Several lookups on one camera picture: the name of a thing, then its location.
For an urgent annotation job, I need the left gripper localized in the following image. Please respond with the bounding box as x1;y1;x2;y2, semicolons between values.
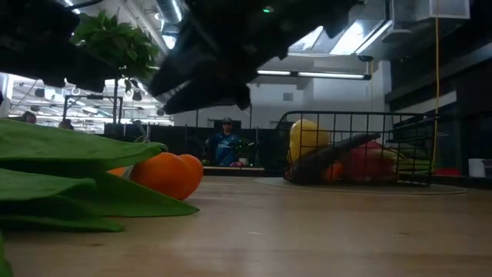
65;45;120;94

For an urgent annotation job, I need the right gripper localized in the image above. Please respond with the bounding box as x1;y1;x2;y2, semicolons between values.
148;0;293;115

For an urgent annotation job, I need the orange bell pepper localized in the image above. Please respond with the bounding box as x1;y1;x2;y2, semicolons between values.
107;152;204;201

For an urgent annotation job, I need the green leafy vegetable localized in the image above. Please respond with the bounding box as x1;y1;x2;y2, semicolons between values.
0;117;200;277

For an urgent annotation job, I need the pink dragon fruit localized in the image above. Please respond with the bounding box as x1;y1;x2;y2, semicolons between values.
341;140;434;184

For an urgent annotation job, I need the green potted plant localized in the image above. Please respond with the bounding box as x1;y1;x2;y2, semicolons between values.
71;10;161;128

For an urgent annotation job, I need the long ceiling light fixture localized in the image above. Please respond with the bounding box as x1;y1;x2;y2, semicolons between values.
255;68;372;81

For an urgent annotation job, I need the dark purple eggplant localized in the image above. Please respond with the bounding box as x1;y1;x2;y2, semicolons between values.
291;132;381;185

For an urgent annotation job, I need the small orange fruit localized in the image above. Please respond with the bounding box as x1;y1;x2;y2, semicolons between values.
321;160;344;184

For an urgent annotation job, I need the white cup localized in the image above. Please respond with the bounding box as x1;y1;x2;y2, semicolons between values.
467;158;486;179

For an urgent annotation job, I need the black partition wall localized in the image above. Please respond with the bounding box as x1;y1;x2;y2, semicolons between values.
103;122;285;170

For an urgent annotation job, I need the silver ventilation duct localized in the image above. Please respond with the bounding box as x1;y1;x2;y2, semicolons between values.
288;17;395;57

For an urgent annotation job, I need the black wire basket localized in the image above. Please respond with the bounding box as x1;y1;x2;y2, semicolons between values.
275;110;439;187

